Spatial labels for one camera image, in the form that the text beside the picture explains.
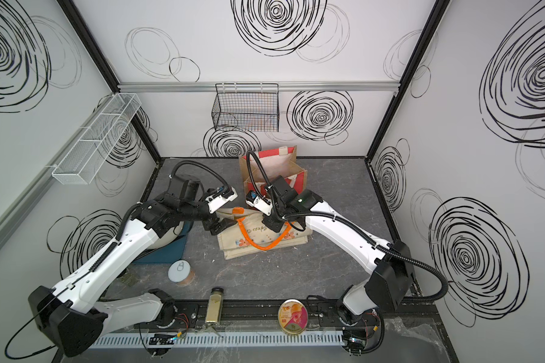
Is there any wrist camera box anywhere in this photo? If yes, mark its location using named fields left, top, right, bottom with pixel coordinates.
left=205, top=186, right=238, bottom=213
left=246, top=191, right=273, bottom=216

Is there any white wire wall shelf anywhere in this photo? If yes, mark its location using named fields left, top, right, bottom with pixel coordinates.
left=51, top=93, right=142, bottom=185

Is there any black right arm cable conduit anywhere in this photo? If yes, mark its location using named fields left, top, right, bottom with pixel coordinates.
left=246, top=150, right=450, bottom=304

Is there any black wire wall basket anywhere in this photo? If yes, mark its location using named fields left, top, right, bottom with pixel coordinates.
left=210, top=91, right=280, bottom=132

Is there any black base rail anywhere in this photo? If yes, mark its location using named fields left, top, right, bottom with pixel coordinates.
left=113, top=297, right=441, bottom=333

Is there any beige floral canvas tote bag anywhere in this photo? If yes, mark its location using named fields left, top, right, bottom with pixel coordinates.
left=216, top=207, right=313, bottom=260

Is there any aluminium wall rail back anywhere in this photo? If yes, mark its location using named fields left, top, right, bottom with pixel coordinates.
left=118, top=80, right=400, bottom=93

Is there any black corner frame post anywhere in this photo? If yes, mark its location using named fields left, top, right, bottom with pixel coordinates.
left=364, top=0, right=451, bottom=162
left=56, top=0, right=161, bottom=164

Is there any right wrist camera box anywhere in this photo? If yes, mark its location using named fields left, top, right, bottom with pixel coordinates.
left=246, top=191, right=273, bottom=216

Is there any black corner frame post left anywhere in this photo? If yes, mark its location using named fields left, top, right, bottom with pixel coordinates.
left=56, top=0, right=161, bottom=164

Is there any round pink tin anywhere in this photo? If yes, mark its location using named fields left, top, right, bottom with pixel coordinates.
left=278, top=299, right=308, bottom=335

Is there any grey round plate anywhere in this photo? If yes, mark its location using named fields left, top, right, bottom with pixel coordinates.
left=148, top=222, right=185, bottom=250

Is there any glass spice bottle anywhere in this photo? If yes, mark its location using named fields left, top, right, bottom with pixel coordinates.
left=205, top=287, right=224, bottom=325

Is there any white lidded jar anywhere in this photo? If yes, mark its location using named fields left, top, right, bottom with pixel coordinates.
left=167, top=260, right=195, bottom=286

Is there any white slotted cable duct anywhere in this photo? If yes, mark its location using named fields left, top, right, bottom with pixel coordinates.
left=90, top=331, right=345, bottom=349

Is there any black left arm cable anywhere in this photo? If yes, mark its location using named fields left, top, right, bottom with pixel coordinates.
left=170, top=159, right=232, bottom=194

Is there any aluminium wall rail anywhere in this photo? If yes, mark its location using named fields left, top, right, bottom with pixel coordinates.
left=118, top=80, right=400, bottom=93
left=0, top=93, right=116, bottom=251

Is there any red jute Christmas bag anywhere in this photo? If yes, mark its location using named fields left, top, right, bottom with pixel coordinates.
left=239, top=146, right=307, bottom=195

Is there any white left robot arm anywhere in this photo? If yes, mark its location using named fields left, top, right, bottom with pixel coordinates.
left=28, top=176, right=238, bottom=357

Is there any black corner frame post right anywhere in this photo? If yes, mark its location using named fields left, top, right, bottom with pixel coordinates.
left=364, top=0, right=451, bottom=162

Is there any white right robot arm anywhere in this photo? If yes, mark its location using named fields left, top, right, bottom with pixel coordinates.
left=263, top=177, right=415, bottom=326

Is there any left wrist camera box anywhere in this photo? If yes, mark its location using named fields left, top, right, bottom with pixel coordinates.
left=205, top=186, right=238, bottom=213

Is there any aluminium wall rail left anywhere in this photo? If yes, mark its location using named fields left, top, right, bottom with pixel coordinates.
left=0, top=93, right=116, bottom=251

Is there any teal tray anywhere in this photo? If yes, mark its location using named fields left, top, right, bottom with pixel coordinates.
left=133, top=222, right=193, bottom=265

